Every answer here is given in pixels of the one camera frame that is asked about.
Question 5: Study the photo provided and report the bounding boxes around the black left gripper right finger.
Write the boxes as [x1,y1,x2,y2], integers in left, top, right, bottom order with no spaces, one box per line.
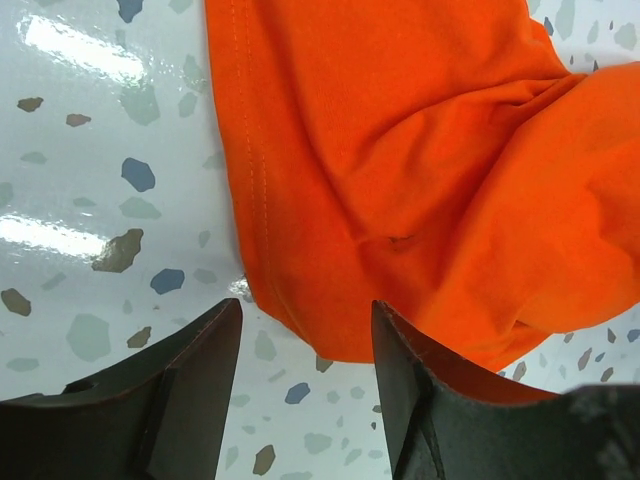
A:
[371,301,639,480]

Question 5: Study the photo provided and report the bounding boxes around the orange t-shirt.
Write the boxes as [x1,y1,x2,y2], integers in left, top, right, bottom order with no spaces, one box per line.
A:
[205,1,639,371]

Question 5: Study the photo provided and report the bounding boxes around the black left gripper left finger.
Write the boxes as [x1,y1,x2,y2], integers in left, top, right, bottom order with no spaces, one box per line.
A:
[1,299,243,480]

